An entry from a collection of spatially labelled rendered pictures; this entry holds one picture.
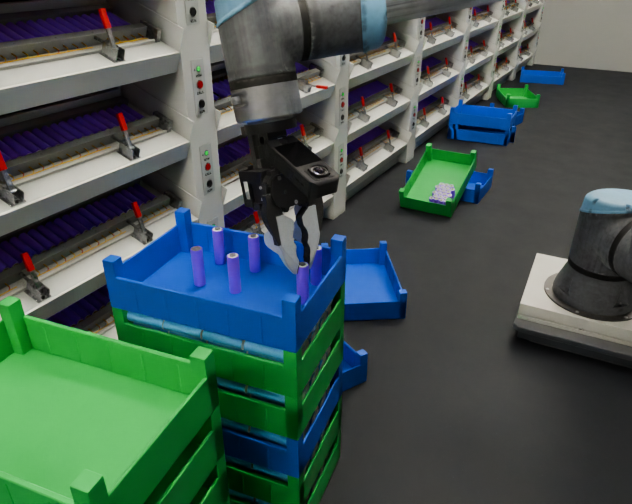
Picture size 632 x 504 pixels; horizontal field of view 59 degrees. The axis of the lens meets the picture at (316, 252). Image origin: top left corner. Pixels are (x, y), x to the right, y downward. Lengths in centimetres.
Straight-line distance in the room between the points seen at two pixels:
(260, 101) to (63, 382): 42
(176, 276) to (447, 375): 70
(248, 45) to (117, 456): 49
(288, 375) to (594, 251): 87
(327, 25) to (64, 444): 57
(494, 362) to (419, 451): 35
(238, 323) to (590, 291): 95
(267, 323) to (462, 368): 74
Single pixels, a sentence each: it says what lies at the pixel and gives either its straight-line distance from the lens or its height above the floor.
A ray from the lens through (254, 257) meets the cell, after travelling 91.
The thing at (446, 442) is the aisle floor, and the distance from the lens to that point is 121.
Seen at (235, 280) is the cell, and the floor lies 43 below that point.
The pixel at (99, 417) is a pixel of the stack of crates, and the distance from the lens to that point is 70.
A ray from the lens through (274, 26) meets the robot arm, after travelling 74.
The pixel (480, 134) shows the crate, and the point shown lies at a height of 4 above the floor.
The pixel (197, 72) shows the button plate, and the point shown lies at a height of 63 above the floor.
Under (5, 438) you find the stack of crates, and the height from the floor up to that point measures 40.
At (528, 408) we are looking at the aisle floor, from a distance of 133.
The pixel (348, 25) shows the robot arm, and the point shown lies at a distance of 77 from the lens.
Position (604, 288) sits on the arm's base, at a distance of 148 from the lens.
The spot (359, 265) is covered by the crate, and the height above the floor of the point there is 0.
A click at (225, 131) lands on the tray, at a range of 143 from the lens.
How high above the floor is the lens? 87
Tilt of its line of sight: 28 degrees down
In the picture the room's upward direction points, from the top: straight up
